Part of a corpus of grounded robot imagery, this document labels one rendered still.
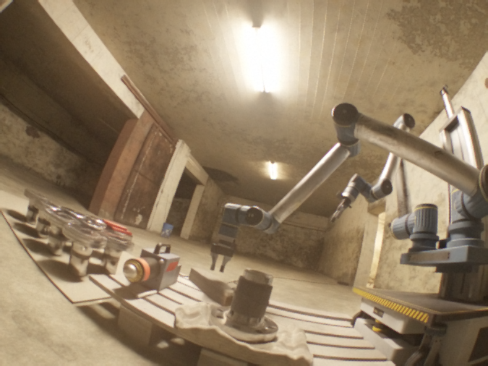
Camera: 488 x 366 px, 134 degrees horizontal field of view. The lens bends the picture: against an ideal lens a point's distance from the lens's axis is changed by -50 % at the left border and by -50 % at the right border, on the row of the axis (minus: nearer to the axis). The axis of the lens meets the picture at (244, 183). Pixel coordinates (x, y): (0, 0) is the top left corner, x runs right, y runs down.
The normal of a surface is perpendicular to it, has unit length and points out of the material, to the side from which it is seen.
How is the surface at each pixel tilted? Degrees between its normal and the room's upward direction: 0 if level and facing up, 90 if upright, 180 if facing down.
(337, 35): 180
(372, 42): 180
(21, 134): 90
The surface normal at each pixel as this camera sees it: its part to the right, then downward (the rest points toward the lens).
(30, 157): 0.95, 0.21
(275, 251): -0.16, -0.33
